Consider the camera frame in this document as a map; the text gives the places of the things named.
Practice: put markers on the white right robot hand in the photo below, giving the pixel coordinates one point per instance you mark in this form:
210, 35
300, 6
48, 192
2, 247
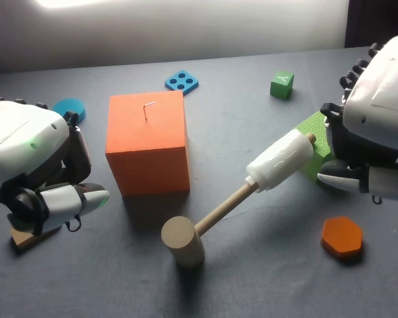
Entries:
378, 99

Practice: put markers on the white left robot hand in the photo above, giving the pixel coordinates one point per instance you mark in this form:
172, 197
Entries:
23, 142

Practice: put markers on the wooden mallet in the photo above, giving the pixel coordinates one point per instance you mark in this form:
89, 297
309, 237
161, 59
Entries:
278, 162

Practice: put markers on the large orange cube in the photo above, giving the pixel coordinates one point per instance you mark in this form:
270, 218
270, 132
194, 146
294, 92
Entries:
149, 165

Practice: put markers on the bent metal nail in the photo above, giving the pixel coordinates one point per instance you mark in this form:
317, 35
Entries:
146, 111

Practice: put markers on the blue round disc block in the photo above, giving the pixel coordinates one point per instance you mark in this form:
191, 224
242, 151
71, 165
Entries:
68, 106

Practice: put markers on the large green textured cube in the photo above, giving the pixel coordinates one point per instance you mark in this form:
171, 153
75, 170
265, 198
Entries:
313, 129

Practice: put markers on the dark background panel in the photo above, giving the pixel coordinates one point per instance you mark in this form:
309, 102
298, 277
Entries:
378, 20

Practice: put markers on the small green letter cube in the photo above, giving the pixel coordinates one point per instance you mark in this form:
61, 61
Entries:
281, 88

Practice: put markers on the tan wooden block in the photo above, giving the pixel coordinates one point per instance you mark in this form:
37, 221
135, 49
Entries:
23, 240

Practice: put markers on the orange hexagon block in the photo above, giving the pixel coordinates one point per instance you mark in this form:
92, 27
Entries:
341, 236

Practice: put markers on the blue square four-hole block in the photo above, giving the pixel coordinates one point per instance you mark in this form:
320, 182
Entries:
181, 87

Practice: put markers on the grey tablecloth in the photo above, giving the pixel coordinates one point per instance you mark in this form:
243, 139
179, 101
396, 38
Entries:
252, 281

